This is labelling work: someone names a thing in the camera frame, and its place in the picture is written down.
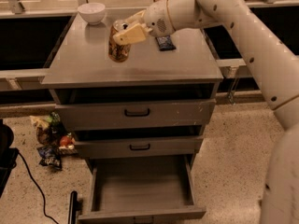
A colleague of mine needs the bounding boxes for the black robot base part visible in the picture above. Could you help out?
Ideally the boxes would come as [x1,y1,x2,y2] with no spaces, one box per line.
[0,119,19,197]

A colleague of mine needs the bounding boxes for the orange soda can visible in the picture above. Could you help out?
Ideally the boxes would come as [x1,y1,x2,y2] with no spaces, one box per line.
[108,20,131,63]

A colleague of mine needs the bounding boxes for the white bowl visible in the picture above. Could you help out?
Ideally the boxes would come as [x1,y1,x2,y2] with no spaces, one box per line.
[78,3,106,25]

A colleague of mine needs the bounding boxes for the grey middle drawer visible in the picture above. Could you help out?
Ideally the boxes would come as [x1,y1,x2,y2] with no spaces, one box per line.
[75,136,203,160]

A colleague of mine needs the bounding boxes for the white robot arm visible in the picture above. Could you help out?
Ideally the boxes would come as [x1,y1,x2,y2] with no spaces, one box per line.
[113,0,299,224]

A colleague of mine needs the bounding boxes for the black cable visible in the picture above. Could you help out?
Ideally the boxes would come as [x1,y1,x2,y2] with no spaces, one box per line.
[17,152,60,224]

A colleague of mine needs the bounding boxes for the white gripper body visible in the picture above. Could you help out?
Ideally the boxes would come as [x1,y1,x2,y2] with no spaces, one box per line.
[143,0,175,37]

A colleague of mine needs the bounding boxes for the black left base bar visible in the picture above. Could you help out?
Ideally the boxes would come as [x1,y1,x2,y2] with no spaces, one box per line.
[67,191,78,224]

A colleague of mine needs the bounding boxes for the grey drawer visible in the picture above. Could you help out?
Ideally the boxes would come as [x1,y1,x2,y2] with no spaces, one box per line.
[78,155,206,224]
[75,136,203,160]
[56,99,216,131]

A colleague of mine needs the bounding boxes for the grey top drawer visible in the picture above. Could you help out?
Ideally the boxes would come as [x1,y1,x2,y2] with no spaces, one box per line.
[56,99,216,131]

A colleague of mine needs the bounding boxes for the pile of snack bags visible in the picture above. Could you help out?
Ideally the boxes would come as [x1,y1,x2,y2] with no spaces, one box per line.
[30,112,75,150]

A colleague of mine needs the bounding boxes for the grey bottom drawer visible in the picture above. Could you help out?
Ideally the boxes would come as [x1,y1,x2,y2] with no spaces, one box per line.
[78,155,206,224]

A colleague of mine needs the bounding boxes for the dark blue snack packet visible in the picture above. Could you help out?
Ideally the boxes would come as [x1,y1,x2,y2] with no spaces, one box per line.
[156,35,176,51]

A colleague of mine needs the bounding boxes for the grey drawer cabinet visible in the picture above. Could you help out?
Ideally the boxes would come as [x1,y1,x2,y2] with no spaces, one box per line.
[40,6,224,224]

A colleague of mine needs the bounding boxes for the red snack item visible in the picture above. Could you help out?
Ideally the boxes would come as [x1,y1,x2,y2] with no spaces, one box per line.
[59,135,74,149]

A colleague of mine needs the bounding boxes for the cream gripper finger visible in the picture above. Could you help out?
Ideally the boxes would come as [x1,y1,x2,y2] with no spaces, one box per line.
[113,22,152,45]
[125,9,146,24]

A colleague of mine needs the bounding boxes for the blue chip bag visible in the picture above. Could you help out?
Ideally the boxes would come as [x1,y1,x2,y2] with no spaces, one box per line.
[37,147,62,171]

